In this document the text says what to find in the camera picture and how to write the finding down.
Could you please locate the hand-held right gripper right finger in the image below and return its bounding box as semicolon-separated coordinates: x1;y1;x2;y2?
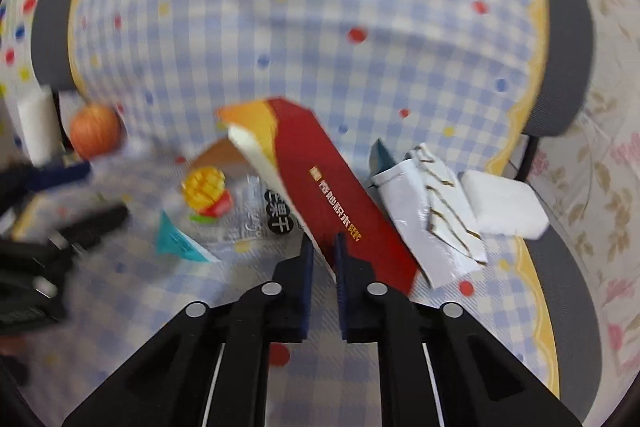
334;232;583;427

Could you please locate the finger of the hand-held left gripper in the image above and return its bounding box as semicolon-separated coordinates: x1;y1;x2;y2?
47;204;130;253
0;159;93;198

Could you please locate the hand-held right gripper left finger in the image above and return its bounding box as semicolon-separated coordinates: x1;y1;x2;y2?
62;234;316;427

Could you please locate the red paper box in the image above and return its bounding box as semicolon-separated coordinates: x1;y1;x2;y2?
216;97;420;297

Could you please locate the white packet with curved stripes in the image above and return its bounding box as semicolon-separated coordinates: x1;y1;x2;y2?
372;142;488;290

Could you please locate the clear mango print packet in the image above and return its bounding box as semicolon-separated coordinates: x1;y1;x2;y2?
157;138;307;264

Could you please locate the dark teal packet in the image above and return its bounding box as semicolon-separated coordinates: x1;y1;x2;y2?
368;139;401;180

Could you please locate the white foam block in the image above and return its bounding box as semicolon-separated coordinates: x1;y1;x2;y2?
459;169;550;240

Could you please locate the red apple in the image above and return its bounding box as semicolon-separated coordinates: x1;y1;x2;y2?
69;103;123;160

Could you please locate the blue checkered dotted cloth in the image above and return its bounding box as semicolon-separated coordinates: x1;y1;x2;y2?
10;0;561;427

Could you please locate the pink floral print sheet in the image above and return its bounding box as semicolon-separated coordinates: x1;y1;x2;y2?
465;0;640;408

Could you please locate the grey office chair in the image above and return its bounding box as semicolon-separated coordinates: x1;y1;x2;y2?
30;0;601;427

